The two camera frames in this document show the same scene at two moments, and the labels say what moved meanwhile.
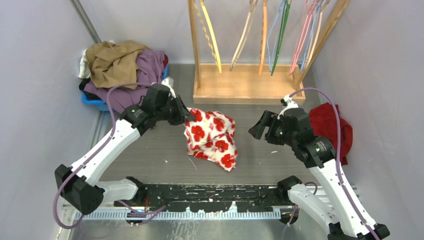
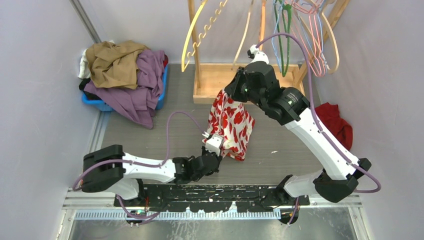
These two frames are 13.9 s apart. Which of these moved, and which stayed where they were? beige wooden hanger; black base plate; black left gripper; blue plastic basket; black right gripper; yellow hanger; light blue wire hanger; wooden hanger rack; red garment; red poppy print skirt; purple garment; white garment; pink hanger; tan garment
Moved: beige wooden hanger; pink hanger; light blue wire hanger; black left gripper; black right gripper; red poppy print skirt; yellow hanger
Stayed: purple garment; tan garment; black base plate; white garment; wooden hanger rack; blue plastic basket; red garment
